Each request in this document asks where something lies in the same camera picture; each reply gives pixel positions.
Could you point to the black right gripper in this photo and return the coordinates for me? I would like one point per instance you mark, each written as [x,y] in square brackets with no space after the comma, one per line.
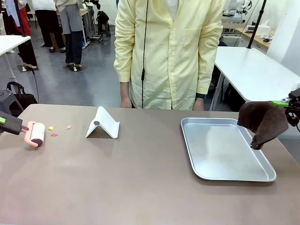
[295,93]

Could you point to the brown towel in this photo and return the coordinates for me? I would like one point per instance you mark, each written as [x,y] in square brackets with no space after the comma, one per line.
[264,122]

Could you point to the pink lint roller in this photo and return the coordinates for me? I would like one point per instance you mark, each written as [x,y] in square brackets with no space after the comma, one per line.
[37,131]

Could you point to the person's right forearm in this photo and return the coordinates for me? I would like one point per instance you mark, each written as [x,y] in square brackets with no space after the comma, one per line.
[123,68]

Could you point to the person's left forearm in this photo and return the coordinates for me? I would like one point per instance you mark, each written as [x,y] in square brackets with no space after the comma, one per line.
[205,75]

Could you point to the person's left hand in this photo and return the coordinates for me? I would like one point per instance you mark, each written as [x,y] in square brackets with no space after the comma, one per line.
[198,104]

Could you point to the person's right hand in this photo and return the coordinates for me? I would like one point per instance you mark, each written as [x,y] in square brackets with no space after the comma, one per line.
[126,103]

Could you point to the grey plastic stool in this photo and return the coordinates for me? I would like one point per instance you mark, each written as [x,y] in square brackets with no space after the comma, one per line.
[5,98]

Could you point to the black bag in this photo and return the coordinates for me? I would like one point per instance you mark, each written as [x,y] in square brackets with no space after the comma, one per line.
[25,100]

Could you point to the yellow paper scrap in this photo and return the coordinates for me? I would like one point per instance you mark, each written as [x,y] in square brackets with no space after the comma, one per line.
[51,128]

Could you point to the large white table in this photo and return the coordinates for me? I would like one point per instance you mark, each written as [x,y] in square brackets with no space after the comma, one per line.
[253,70]

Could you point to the wooden top desk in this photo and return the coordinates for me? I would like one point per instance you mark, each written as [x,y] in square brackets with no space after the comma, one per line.
[262,39]

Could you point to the silver metal tray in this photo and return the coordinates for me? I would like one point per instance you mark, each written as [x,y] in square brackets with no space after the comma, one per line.
[222,152]

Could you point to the small white table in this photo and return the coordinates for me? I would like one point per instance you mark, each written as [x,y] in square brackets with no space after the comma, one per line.
[11,43]

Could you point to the white tissue box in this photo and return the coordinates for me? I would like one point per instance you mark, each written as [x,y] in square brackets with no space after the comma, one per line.
[264,27]

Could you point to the black wristwatch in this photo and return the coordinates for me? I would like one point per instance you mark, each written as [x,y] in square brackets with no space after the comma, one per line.
[201,96]

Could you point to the black slanted pole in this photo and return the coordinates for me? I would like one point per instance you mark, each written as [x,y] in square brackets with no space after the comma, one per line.
[256,25]

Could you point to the white folded stand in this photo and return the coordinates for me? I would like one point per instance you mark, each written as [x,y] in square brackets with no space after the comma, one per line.
[105,122]

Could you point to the bystander in red trousers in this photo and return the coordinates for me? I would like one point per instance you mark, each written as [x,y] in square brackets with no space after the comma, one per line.
[22,18]

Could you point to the bystander in black trousers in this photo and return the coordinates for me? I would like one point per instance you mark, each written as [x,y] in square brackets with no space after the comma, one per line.
[48,25]

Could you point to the person in yellow shirt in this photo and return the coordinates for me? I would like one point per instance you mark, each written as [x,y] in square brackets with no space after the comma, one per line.
[164,58]

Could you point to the black stool with bag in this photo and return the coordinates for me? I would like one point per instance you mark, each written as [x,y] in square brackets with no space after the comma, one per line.
[103,22]

